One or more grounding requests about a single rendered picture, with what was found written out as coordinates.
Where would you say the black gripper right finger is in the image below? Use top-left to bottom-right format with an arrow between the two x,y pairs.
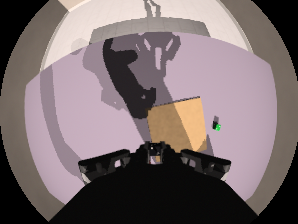
160,141 -> 231,182

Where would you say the brown flat mat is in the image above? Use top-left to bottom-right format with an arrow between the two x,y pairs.
145,98 -> 207,153

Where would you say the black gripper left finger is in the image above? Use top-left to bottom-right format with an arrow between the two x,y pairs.
78,141 -> 150,185

